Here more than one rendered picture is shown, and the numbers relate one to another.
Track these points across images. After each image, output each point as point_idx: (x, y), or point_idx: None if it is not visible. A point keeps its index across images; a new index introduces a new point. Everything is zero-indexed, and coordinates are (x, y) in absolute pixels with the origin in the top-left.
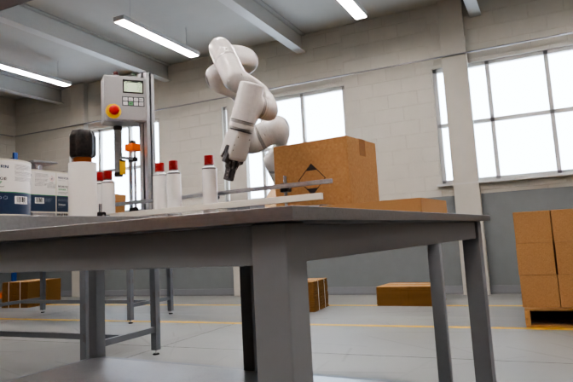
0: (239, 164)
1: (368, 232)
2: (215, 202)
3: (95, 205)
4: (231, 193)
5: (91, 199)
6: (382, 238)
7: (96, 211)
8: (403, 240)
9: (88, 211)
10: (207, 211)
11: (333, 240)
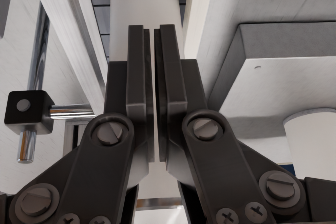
0: (64, 193)
1: None
2: (155, 9)
3: (317, 137)
4: None
5: (335, 147)
6: None
7: (308, 125)
8: None
9: (334, 123)
10: None
11: None
